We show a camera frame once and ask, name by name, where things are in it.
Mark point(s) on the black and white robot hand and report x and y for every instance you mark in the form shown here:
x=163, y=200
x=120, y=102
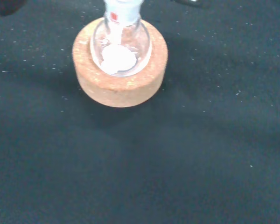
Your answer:
x=2, y=5

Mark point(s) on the glass round-bottom flask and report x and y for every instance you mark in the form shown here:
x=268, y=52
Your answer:
x=119, y=58

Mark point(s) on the black bench cloth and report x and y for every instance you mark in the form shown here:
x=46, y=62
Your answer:
x=154, y=163

